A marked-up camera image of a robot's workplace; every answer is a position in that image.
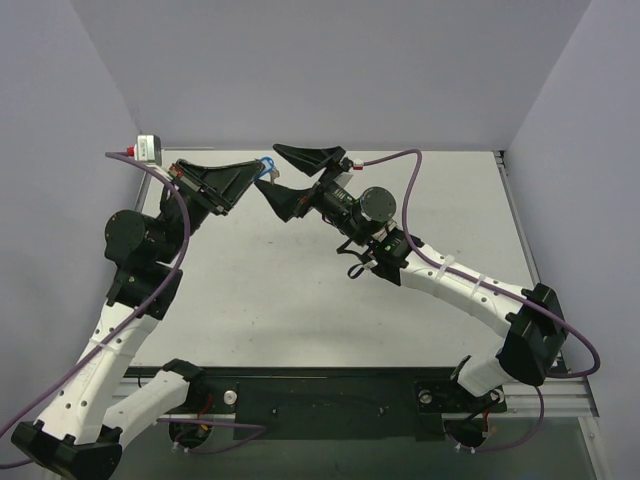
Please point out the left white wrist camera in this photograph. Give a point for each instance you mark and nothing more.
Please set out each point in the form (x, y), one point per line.
(149, 147)

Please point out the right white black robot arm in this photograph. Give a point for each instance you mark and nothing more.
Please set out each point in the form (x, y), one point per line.
(528, 321)

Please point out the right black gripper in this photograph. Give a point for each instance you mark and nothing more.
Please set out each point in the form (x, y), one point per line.
(316, 185)

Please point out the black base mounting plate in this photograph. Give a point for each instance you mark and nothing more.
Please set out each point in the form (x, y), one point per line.
(345, 403)

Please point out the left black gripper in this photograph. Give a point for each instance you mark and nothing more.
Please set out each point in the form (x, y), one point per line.
(198, 186)

